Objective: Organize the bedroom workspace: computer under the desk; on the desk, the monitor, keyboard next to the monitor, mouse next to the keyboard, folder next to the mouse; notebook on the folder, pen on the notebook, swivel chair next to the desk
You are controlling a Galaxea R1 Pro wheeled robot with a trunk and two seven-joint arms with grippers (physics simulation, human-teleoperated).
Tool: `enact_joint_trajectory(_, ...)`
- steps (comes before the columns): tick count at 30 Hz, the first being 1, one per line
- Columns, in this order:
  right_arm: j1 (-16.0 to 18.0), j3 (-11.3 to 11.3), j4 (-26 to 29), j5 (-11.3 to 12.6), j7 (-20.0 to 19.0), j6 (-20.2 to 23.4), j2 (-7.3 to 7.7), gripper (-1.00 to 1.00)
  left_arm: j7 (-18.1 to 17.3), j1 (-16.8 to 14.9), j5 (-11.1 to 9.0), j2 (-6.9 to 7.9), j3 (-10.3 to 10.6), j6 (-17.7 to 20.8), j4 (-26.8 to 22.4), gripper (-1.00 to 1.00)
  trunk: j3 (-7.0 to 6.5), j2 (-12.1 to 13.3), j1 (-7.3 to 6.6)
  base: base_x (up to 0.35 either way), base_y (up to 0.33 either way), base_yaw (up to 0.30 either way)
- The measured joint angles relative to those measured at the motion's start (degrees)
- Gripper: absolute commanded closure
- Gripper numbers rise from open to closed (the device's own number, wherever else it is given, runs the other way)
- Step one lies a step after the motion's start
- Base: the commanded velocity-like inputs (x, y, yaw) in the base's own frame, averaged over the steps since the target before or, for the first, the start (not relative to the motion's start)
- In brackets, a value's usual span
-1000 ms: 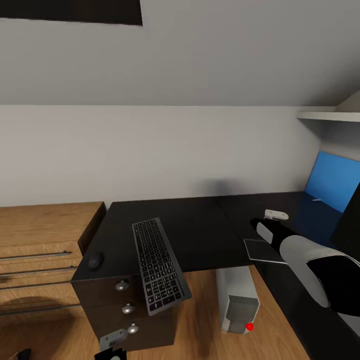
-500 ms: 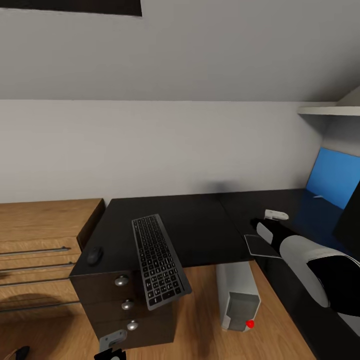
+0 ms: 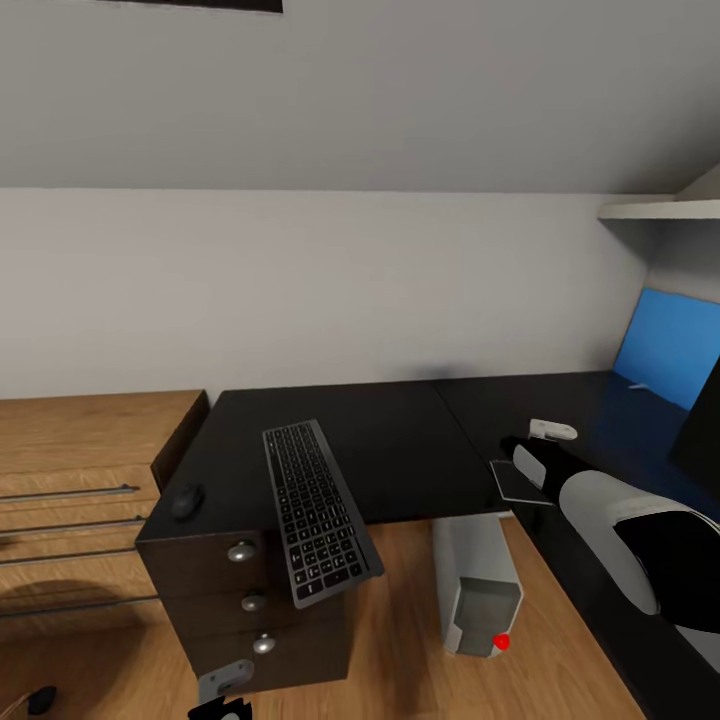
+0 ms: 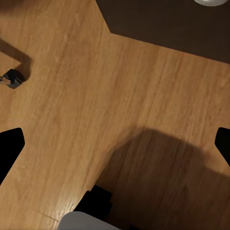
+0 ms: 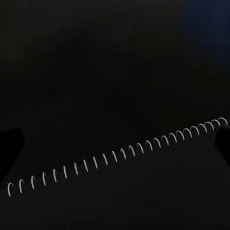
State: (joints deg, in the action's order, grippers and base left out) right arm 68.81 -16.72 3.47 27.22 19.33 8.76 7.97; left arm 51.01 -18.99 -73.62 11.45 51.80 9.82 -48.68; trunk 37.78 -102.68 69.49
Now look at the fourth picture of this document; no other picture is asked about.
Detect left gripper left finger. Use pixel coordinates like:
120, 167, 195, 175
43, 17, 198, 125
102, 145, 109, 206
0, 127, 25, 185

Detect swivel chair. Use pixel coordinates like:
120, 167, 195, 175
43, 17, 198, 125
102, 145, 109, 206
0, 69, 25, 88

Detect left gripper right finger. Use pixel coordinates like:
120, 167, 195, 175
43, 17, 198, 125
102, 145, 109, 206
215, 127, 230, 166

